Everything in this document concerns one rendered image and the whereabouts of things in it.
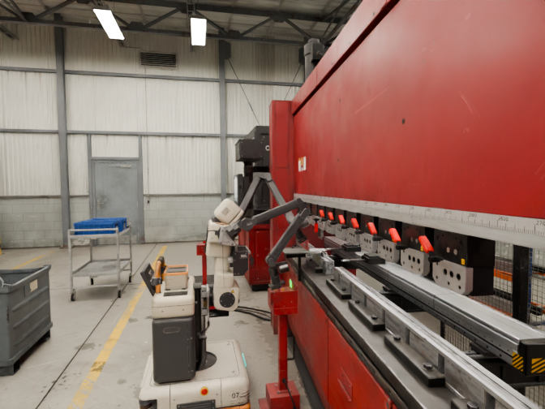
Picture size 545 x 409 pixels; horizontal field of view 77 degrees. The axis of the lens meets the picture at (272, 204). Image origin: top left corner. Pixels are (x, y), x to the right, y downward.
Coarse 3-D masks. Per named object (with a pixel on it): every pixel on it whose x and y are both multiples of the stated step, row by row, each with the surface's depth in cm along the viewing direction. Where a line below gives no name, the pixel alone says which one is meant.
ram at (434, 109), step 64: (448, 0) 97; (512, 0) 75; (384, 64) 137; (448, 64) 97; (512, 64) 76; (320, 128) 235; (384, 128) 138; (448, 128) 98; (512, 128) 76; (320, 192) 237; (384, 192) 139; (448, 192) 98; (512, 192) 76
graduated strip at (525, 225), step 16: (368, 208) 155; (384, 208) 139; (400, 208) 126; (416, 208) 115; (432, 208) 106; (480, 224) 86; (496, 224) 81; (512, 224) 76; (528, 224) 72; (544, 224) 68
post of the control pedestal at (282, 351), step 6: (282, 318) 226; (282, 324) 226; (282, 330) 226; (282, 336) 226; (282, 342) 226; (282, 348) 227; (282, 354) 227; (282, 360) 227; (282, 366) 227; (282, 372) 228; (282, 378) 228; (282, 384) 228
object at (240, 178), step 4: (236, 176) 360; (240, 176) 343; (240, 180) 343; (244, 180) 347; (240, 184) 343; (244, 184) 347; (240, 188) 343; (244, 188) 347; (240, 192) 344; (244, 192) 347; (240, 196) 344; (244, 196) 347; (240, 200) 344; (240, 204) 344
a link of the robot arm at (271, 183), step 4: (268, 176) 262; (268, 180) 260; (272, 180) 263; (268, 184) 262; (272, 184) 262; (272, 188) 261; (276, 188) 261; (272, 192) 261; (276, 192) 260; (280, 192) 260; (276, 196) 259; (280, 196) 259; (280, 200) 258; (284, 200) 258; (280, 204) 257; (288, 212) 253; (288, 216) 253; (288, 220) 252
